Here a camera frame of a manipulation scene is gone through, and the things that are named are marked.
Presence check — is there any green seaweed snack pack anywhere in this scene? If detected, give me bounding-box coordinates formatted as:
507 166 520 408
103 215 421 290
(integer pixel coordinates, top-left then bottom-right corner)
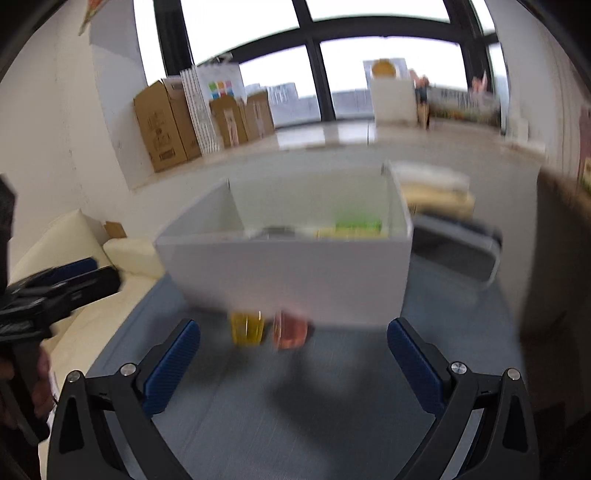
315 220 388 240

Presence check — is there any cream leather sofa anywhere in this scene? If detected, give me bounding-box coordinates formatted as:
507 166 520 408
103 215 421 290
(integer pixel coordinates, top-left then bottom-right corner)
8 209 167 467

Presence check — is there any cardboard piece behind sofa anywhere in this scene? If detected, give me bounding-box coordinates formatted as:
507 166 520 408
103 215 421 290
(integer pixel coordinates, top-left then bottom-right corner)
103 221 127 239

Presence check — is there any wooden side shelf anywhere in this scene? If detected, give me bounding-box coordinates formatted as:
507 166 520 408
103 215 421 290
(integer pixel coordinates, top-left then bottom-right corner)
520 169 590 424

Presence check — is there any yellow jelly cup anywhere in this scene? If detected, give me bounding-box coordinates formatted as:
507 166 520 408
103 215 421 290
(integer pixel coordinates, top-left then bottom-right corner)
229 311 266 346

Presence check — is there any blue table cloth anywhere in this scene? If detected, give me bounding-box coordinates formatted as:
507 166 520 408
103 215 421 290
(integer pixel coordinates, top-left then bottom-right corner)
88 258 523 479

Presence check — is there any tall cardboard box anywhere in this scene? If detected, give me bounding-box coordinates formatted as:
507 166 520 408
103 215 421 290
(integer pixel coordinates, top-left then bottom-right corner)
133 76 201 172

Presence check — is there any pink jelly cup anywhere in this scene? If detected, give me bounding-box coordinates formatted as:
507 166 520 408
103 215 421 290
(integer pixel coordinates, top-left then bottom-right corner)
273 310 310 350

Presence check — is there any small open cardboard box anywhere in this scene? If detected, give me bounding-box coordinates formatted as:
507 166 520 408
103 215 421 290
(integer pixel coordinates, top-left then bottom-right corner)
209 91 276 149

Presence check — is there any white storage box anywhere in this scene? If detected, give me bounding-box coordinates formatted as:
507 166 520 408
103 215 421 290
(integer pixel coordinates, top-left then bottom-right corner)
155 163 413 328

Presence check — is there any white patterned paper bag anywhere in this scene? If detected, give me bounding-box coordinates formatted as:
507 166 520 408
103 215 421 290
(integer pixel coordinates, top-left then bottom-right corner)
180 53 246 155

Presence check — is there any printed long carton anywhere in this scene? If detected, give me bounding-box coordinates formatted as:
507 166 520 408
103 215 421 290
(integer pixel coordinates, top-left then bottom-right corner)
427 87 501 128

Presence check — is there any white foam box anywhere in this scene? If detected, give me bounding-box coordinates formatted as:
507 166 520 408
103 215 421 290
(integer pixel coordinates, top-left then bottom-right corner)
363 58 418 124

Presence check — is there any orange round fruit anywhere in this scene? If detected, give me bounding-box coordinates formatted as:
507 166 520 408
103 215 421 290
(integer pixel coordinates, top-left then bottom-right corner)
371 59 398 78

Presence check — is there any wall poster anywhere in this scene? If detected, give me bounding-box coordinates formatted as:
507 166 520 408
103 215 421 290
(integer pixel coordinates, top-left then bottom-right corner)
78 0 108 36

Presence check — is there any black window frame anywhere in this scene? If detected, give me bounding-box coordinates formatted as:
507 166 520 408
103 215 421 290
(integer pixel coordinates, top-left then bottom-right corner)
134 1 502 126

